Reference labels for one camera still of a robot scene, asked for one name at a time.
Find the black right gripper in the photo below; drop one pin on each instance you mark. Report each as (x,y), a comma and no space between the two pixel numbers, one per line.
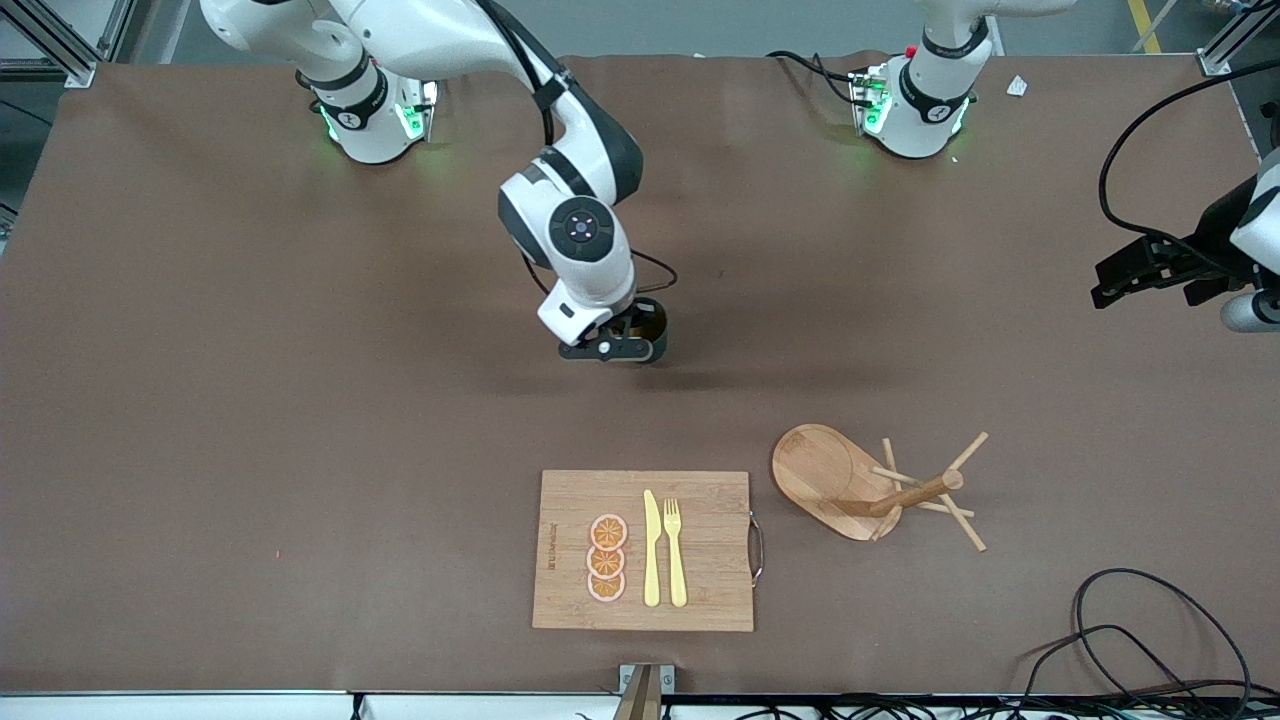
(648,318)

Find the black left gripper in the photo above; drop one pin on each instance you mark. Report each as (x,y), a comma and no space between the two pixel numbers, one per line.
(1212,231)

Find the dark green ribbed cup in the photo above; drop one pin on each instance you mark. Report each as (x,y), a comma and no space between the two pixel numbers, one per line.
(655,320)

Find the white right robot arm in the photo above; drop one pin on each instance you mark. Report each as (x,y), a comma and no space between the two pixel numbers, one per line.
(580,230)

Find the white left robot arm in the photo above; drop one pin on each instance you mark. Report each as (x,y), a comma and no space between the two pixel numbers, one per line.
(920,120)

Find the wooden mug rack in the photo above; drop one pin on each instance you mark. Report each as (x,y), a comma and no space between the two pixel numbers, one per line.
(815,465)

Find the bamboo cutting board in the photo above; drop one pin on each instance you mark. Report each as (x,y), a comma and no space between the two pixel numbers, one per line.
(700,500)

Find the toy orange slice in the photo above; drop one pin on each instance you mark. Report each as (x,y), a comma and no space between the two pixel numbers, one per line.
(608,531)

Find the white paper scrap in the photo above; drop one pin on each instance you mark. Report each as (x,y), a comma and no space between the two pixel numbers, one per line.
(1017,87)

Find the yellow plastic knife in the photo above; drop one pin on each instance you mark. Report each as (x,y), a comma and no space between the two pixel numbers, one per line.
(652,560)

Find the yellow plastic fork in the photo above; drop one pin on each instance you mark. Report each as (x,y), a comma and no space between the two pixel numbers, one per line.
(677,570)

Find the aluminium frame profile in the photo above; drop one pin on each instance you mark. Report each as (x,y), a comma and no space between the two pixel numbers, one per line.
(1215,60)
(60,60)

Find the metal bracket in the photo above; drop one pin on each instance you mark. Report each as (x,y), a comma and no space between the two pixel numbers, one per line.
(668,678)

